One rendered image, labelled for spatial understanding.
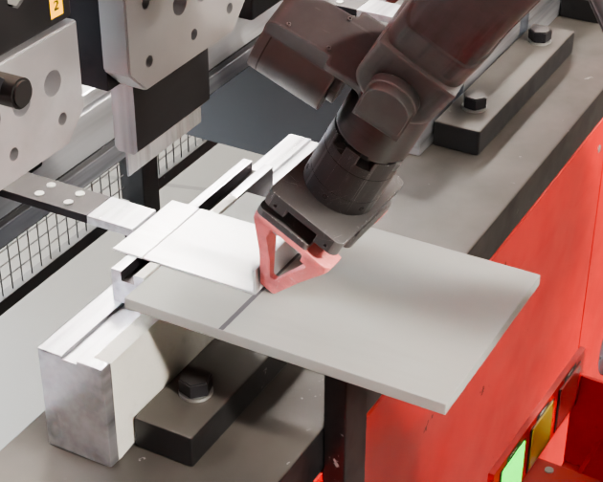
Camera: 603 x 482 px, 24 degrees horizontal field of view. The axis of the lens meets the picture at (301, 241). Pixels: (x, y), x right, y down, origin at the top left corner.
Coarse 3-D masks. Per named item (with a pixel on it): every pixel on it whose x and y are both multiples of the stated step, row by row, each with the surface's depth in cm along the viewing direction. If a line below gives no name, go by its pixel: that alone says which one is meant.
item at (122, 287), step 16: (224, 176) 120; (240, 176) 121; (256, 176) 120; (272, 176) 122; (208, 192) 118; (224, 192) 119; (240, 192) 118; (256, 192) 120; (208, 208) 117; (128, 256) 109; (112, 272) 108; (128, 272) 109; (128, 288) 108
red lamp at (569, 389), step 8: (576, 368) 124; (576, 376) 125; (568, 384) 123; (576, 384) 126; (568, 392) 124; (576, 392) 127; (560, 400) 122; (568, 400) 125; (560, 408) 123; (568, 408) 126; (560, 416) 124; (560, 424) 125
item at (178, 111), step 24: (192, 72) 106; (120, 96) 100; (144, 96) 101; (168, 96) 104; (192, 96) 107; (120, 120) 102; (144, 120) 102; (168, 120) 105; (192, 120) 110; (120, 144) 103; (144, 144) 103; (168, 144) 108
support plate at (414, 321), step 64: (384, 256) 109; (448, 256) 109; (192, 320) 102; (256, 320) 102; (320, 320) 102; (384, 320) 102; (448, 320) 102; (512, 320) 103; (384, 384) 96; (448, 384) 96
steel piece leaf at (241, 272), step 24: (192, 216) 114; (216, 216) 114; (168, 240) 111; (192, 240) 111; (216, 240) 111; (240, 240) 111; (168, 264) 108; (192, 264) 108; (216, 264) 108; (240, 264) 108; (240, 288) 105
